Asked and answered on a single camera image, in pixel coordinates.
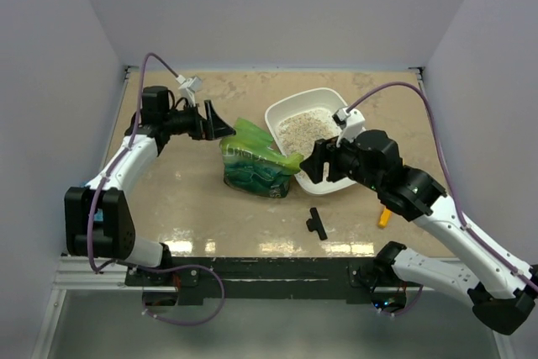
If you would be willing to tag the blue perforated block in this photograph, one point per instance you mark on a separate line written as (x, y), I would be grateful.
(98, 213)

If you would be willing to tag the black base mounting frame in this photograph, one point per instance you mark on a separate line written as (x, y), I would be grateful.
(348, 279)

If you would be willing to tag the yellow plastic scoop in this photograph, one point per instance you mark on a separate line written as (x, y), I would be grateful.
(384, 218)

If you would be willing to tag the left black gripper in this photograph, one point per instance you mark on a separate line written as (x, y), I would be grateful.
(217, 128)

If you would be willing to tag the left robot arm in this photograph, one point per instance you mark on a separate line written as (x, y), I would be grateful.
(116, 238)

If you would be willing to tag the green litter bag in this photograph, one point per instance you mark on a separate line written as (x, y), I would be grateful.
(251, 164)

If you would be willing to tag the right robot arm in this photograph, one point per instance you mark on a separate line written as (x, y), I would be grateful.
(500, 288)

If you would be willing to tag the black bag clip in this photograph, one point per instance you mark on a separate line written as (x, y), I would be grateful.
(315, 224)

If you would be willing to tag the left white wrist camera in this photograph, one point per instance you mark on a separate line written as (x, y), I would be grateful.
(188, 88)

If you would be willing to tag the white litter box tray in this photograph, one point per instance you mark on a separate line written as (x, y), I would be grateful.
(321, 97)

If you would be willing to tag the cat litter pile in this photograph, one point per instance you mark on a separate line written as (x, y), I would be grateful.
(298, 133)

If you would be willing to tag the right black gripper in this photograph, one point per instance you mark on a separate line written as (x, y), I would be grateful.
(323, 151)

